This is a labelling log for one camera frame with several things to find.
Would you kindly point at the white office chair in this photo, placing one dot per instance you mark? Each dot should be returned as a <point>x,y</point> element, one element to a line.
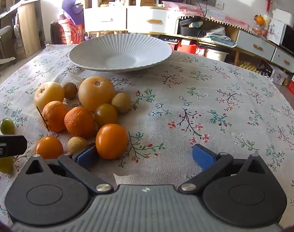
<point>1,32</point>

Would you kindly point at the small brown kiwi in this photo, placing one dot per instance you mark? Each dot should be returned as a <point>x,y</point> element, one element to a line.
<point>69,90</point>
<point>76,145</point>
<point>121,102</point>

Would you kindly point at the orange fruit ornament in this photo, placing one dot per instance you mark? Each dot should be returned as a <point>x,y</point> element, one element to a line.
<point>259,19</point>

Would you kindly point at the pale yellow pear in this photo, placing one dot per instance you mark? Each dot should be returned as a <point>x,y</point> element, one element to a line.
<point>49,95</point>

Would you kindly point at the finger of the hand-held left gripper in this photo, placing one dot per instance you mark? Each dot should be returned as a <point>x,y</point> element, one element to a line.
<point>9,145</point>

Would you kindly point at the black microwave oven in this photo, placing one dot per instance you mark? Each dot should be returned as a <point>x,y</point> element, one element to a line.
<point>292,38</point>

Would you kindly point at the white foam box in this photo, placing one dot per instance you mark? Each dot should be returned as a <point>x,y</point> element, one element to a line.
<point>284,15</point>

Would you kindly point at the light wooden desk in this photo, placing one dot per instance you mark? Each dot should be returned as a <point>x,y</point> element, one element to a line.
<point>28,29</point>

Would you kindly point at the white ribbed plate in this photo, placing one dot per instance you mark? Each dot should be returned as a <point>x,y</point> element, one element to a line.
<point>117,50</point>

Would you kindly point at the pile of papers and bags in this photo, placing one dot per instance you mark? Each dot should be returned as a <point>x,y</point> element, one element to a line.
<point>219,38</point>

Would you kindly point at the floral tablecloth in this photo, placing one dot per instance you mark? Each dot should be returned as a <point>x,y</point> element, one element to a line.
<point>185,96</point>

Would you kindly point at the orange tomato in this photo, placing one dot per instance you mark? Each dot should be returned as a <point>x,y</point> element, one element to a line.
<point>49,147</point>
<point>111,141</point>

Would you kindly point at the yellow egg tray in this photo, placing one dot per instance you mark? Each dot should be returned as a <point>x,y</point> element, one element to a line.
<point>249,67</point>

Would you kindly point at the black storage box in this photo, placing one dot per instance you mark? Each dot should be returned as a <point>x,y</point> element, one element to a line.
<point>188,31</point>

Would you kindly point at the yellow-green tomato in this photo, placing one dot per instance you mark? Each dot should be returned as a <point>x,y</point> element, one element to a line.
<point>3,164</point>

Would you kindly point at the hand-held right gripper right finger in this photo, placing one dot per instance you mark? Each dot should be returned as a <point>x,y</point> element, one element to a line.
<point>202,158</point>

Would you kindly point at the purple plush toy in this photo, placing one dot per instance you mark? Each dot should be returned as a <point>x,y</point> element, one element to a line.
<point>70,4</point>

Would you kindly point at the white carton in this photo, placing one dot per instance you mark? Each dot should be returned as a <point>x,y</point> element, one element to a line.
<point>96,1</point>

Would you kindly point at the white printed cloth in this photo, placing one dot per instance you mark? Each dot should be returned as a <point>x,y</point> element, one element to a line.
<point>275,31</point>

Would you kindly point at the small wooden box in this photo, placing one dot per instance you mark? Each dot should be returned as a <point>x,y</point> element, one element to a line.
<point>144,1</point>

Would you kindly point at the clear bin black lid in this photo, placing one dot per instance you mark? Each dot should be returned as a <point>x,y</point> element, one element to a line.
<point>168,40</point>

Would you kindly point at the large golden pear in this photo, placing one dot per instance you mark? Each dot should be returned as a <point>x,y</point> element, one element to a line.
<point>96,94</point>

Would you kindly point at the pink fringed cloth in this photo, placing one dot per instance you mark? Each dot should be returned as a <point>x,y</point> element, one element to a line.
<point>185,8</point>

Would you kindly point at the amber tomato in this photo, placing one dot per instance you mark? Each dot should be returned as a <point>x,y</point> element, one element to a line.
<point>105,115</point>

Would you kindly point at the low wooden sideboard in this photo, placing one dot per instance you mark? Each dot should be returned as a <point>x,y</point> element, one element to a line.
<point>231,32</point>

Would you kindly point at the red gift bucket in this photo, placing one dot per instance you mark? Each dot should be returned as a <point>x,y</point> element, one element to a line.
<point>69,32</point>

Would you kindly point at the black flat panel heater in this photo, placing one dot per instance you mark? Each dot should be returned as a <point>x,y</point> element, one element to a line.
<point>54,32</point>

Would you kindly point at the mandarin with twig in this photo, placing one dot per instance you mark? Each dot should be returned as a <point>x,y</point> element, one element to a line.
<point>55,116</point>

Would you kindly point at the white plastic bin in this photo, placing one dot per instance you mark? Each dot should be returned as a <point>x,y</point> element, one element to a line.
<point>217,54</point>

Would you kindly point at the red storage box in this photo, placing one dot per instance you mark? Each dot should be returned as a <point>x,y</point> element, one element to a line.
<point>188,47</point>

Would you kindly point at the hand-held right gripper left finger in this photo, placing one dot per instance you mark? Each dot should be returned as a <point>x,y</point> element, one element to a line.
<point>86,156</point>

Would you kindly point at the green tomato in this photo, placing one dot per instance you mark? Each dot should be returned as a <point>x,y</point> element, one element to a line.
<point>7,126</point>

